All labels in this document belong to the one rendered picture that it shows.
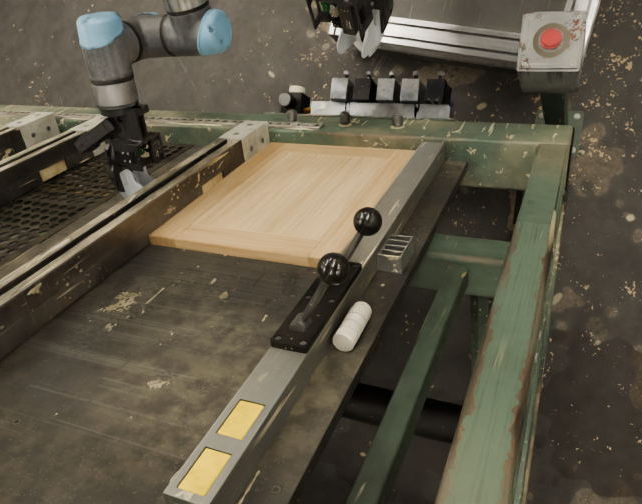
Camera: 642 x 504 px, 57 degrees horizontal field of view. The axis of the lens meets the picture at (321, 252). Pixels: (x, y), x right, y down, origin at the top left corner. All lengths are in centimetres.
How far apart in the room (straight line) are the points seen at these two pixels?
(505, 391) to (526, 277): 22
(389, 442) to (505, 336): 18
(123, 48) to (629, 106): 164
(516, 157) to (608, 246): 93
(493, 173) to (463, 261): 34
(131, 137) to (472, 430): 81
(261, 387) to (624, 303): 166
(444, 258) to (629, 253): 121
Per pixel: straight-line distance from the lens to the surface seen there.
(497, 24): 212
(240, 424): 65
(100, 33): 111
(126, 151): 116
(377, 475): 71
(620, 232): 218
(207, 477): 61
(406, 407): 78
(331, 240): 99
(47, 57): 336
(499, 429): 62
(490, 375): 67
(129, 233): 107
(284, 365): 70
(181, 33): 112
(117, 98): 113
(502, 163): 132
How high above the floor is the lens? 218
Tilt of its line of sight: 68 degrees down
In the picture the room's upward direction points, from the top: 88 degrees counter-clockwise
